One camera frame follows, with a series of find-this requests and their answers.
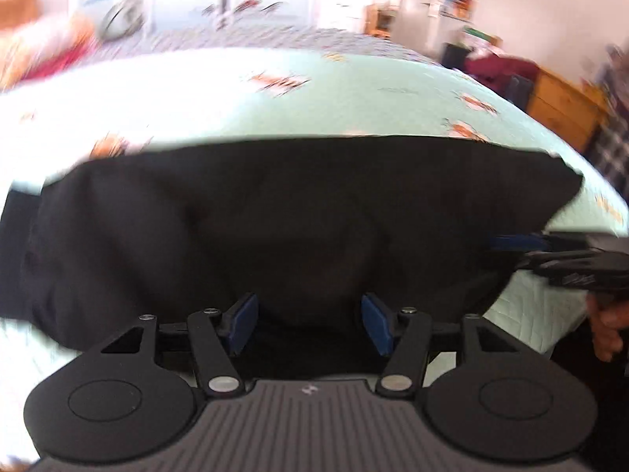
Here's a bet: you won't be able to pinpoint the black chair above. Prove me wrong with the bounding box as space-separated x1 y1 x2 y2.
506 74 535 110
442 42 473 68

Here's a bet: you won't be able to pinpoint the maroon clothes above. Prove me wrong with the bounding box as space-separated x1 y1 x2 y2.
464 56 540 85

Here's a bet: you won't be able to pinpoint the white door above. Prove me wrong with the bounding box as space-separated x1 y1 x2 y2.
398 0 454 58

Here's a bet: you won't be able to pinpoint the wooden desk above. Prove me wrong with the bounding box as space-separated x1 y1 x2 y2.
528 66 613 154

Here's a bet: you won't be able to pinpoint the wooden headboard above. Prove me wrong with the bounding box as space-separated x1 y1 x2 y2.
0 0 41 17

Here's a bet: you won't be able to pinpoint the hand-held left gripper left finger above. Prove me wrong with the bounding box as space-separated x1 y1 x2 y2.
101 292 259 399

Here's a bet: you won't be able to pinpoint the wooden chair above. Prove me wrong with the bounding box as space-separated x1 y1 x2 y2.
364 2 395 41

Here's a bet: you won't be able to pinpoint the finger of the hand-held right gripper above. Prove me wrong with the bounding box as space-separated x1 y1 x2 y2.
486 231 590 253
511 250 612 274

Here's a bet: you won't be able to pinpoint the green quilted bedspread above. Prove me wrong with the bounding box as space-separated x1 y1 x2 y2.
0 44 629 463

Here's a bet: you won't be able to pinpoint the black pants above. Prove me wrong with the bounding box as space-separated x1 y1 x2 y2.
0 135 585 379

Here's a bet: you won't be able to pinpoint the floral bolster pillow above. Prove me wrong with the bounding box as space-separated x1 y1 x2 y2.
0 10 99 84

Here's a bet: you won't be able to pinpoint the person's right hand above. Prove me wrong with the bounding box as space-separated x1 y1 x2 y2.
587 295 629 363

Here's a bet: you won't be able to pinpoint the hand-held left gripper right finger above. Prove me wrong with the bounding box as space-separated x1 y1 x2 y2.
361 293 522 399

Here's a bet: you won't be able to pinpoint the green and white box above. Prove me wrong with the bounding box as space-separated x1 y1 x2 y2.
462 27 503 46

